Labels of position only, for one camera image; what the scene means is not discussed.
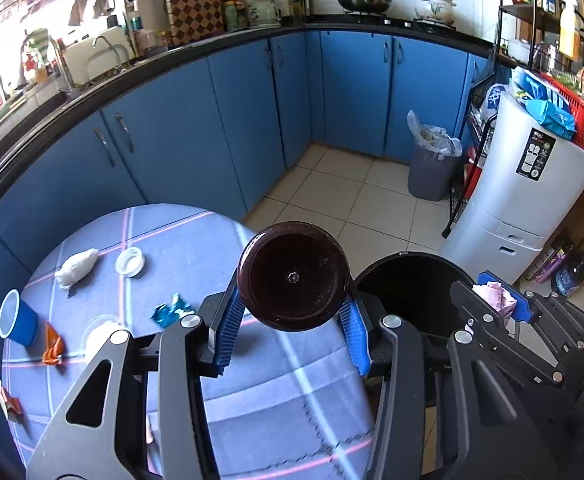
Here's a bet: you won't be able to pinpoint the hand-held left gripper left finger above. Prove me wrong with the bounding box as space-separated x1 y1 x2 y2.
26 280 254 480

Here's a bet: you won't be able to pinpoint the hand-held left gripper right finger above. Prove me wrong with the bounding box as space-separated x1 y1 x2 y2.
338 292 559 480

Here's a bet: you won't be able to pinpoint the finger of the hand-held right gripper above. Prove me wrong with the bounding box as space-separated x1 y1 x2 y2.
449 281 566 386
477 271 584 356

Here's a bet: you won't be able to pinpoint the pink white paper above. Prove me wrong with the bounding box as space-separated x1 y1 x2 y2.
464 281 519 333

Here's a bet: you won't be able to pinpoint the black trash bin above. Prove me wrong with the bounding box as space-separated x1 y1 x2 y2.
354 251 479 480

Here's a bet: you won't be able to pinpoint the white plastic lid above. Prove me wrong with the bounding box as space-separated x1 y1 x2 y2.
115 248 146 277

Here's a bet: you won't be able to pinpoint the white plastic bag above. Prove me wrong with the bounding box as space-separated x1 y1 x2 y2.
54 248 99 291
479 82 510 116

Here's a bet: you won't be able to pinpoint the purple packet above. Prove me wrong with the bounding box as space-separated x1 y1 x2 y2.
533 247 568 285

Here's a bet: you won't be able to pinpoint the teal foil wrapper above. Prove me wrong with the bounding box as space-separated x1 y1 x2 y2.
151 292 193 330

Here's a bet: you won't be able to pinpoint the plaid blue tablecloth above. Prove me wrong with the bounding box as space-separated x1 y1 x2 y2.
1 203 378 480

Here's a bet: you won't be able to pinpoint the white tall storage bin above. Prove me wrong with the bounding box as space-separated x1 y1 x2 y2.
439 91 584 286

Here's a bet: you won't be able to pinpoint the clear plastic cup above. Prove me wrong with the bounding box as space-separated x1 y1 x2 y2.
83 314 133 363

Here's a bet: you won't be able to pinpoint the grey bin with plastic bag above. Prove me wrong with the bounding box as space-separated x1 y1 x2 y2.
406 110 464 202

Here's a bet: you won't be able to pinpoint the orange wrapper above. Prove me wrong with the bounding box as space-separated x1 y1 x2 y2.
42 321 65 365

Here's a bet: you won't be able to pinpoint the blue kitchen cabinets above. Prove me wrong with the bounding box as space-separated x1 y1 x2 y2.
0 27 498 321

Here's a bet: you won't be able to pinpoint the blue plastic cup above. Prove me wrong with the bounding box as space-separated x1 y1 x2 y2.
0 289 39 347

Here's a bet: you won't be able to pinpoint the red white wrapper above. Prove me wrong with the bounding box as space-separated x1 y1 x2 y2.
0 380 24 421

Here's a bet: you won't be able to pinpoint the yellow spray bottle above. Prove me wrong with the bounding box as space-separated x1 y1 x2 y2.
558 0 584 61

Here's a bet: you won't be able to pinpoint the black gas stove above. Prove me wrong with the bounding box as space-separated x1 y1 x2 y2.
344 10 460 36

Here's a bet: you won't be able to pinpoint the black metal rack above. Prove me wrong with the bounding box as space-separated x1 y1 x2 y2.
442 0 584 238

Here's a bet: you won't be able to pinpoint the white ceramic pot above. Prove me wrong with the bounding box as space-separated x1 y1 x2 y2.
413 0 458 26

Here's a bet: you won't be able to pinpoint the green kettle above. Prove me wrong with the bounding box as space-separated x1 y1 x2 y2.
247 0 282 28

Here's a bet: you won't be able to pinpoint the checkered cutting board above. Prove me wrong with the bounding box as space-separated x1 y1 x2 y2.
164 0 224 47

